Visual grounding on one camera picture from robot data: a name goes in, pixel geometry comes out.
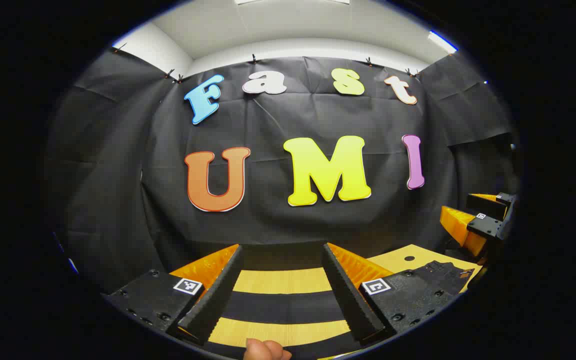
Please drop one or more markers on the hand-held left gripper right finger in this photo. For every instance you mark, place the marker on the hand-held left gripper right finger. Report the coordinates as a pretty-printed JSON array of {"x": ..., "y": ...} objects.
[{"x": 350, "y": 300}]

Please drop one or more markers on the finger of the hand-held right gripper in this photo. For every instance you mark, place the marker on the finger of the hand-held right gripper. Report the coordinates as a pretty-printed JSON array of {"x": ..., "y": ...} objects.
[
  {"x": 485, "y": 204},
  {"x": 455, "y": 225}
]

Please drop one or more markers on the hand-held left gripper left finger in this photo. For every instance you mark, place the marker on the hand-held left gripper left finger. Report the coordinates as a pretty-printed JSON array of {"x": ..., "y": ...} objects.
[{"x": 215, "y": 300}]

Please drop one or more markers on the black jeans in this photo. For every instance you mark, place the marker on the black jeans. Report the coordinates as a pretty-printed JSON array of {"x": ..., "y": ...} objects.
[{"x": 288, "y": 306}]

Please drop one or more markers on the black backdrop cloth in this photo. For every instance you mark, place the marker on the black backdrop cloth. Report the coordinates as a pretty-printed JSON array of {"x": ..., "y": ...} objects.
[{"x": 288, "y": 225}]

